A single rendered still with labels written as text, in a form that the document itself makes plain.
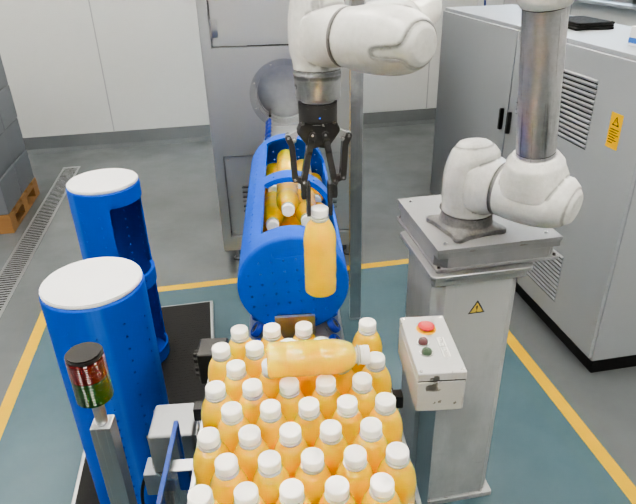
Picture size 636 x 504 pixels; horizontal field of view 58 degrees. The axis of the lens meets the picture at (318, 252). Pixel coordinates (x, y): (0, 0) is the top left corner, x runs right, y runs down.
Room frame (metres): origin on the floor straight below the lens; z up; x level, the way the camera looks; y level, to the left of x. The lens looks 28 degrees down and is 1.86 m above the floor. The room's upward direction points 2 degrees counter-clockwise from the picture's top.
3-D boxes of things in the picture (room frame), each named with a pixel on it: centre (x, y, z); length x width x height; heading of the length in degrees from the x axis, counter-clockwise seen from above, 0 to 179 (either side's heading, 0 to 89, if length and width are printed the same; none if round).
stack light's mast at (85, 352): (0.79, 0.40, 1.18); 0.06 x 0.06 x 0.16
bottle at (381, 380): (0.95, -0.11, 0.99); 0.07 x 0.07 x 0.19
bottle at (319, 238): (1.11, 0.00, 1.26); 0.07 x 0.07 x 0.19
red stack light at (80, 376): (0.79, 0.40, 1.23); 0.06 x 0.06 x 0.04
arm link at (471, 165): (1.61, -0.47, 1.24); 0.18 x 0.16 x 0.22; 45
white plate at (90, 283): (1.42, 0.64, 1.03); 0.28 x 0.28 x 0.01
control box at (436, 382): (1.00, -0.24, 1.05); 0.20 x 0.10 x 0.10; 3
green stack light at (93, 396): (0.79, 0.40, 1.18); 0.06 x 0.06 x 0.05
